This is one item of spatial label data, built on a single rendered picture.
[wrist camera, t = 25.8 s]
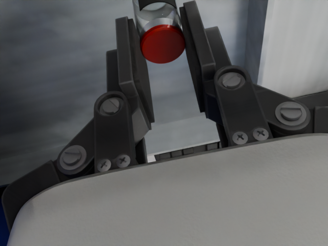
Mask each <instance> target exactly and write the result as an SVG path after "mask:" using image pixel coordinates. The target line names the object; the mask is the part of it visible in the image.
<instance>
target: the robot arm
mask: <svg viewBox="0 0 328 246"><path fill-rule="evenodd" d="M179 11H180V17H181V23H182V30H183V35H184V39H185V51H186V57H187V61H188V65H189V69H190V73H191V77H192V81H193V85H194V89H195V93H196V97H197V101H198V106H199V110H200V113H202V112H204V113H205V116H206V118H208V119H210V120H212V121H214V122H216V126H217V130H218V134H219V138H220V142H221V146H222V148H219V149H214V150H209V151H204V152H199V153H194V154H189V155H184V156H179V157H174V158H169V159H164V160H159V161H154V162H149V163H148V160H147V153H146V145H145V139H144V136H145V135H146V133H147V132H148V131H149V130H152V128H151V123H154V122H155V119H154V112H153V104H152V97H151V90H150V82H149V75H148V68H147V63H146V60H145V58H144V56H143V55H142V53H141V48H140V40H139V36H138V33H137V30H136V27H135V23H134V21H133V19H128V16H126V17H122V18H117V19H115V22H116V40H117V49H114V50H109V51H107V52H106V85H107V92H106V93H104V94H102V95H101V96H99V98H98V99H97V100H96V102H95V104H94V117H93V119H92V120H91V121H90V122H89V123H88V124H87V125H86V126H85V127H84V128H83V129H82V130H81V131H80V132H79V133H78V134H77V135H76V136H75V137H74V138H73V139H72V140H71V141H70V142H69V143H68V144H67V146H66V147H65V148H64V149H63V150H62V151H61V152H60V154H59V155H58V158H57V159H56V160H54V161H52V160H49V161H48V162H46V163H44V164H43V165H41V166H39V167H37V168H36V169H34V170H32V171H31V172H29V173H27V174H25V175H24V176H22V177H20V178H19V179H17V180H15V181H13V182H12V183H11V184H10V185H8V186H7V187H6V189H5V190H4V192H3V194H2V197H1V203H2V207H3V211H4V214H5V218H6V222H7V226H8V230H9V234H10V236H9V239H8V243H7V246H328V107H320V106H315V107H314V108H307V107H306V106H305V105H304V104H303V103H301V102H299V101H297V100H294V99H292V98H290V97H287V96H285V95H282V94H280V93H277V92H275V91H272V90H270V89H267V88H265V87H262V86H260V85H257V84H255V83H253V82H252V80H251V77H250V75H249V73H248V71H246V70H245V69H244V68H242V67H240V66H236V65H232V64H231V61H230V59H229V56H228V53H227V50H226V47H225V45H224V42H223V39H222V36H221V34H220V31H219V28H218V26H215V27H211V28H206V29H205V28H204V25H203V22H202V19H201V16H200V13H199V10H198V7H197V4H196V1H195V0H193V1H189V2H185V3H183V7H179Z"/></svg>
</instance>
